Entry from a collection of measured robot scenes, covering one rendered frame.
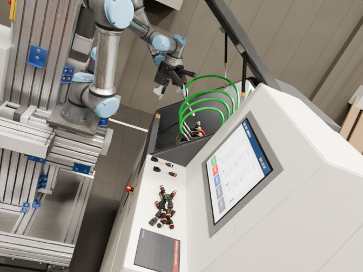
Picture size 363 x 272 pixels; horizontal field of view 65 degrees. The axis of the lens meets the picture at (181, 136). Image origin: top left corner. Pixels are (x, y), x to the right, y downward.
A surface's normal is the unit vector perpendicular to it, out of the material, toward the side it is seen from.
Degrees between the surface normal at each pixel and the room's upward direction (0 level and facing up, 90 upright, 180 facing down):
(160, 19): 90
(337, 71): 90
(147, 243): 0
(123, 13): 82
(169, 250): 0
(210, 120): 90
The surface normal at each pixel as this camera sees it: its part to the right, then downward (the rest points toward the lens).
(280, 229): 0.00, 0.45
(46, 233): 0.38, -0.82
